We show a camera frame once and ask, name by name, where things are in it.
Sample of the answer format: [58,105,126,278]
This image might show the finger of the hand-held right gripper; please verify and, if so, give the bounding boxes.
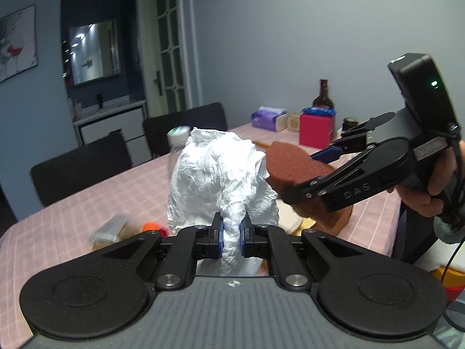
[281,145,378,206]
[312,112,397,162]

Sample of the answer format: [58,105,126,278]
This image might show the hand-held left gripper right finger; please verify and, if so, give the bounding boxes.
[240,218,367,289]

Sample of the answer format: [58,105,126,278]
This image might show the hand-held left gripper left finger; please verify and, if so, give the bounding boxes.
[91,213,223,291]

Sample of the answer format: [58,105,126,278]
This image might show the white round pad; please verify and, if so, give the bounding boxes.
[277,204,302,233]

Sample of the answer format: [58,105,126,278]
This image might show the brown sponge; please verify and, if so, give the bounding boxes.
[263,141,355,238]

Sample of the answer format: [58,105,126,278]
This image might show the yellow cloth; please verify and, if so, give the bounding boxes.
[292,219,316,236]

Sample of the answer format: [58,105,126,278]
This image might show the white paper towel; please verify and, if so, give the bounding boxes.
[167,127,280,277]

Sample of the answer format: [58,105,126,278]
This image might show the orange soft ball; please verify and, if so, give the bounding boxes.
[141,221,169,235]

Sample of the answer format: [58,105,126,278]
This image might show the person's right hand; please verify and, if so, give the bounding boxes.
[398,141,465,219]

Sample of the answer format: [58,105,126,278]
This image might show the red box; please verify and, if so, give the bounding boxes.
[299,112,337,149]

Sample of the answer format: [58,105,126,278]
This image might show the dark glass bottle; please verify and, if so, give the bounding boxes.
[312,79,335,110]

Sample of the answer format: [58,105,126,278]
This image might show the purple tissue pack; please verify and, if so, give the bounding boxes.
[251,106,287,132]

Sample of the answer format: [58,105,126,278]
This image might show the clear plastic water bottle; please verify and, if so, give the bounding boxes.
[166,126,192,179]

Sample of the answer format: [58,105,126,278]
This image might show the clear plastic bag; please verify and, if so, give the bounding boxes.
[89,214,128,251]

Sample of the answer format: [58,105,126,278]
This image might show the black chair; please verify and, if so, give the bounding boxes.
[31,130,132,207]
[143,102,228,159]

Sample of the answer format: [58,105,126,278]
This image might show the pink checked tablecloth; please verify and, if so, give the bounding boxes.
[0,122,402,349]

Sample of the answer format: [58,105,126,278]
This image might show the white vanity counter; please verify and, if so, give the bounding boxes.
[74,100,148,164]

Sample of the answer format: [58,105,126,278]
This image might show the white glazed door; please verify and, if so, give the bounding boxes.
[136,0,193,119]

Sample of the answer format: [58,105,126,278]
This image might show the wine glass painting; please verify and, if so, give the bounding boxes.
[0,5,38,82]

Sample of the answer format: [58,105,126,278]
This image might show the black cable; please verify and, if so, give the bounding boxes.
[441,239,463,282]

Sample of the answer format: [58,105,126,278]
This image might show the wall mirror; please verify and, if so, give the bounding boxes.
[68,19,122,86]

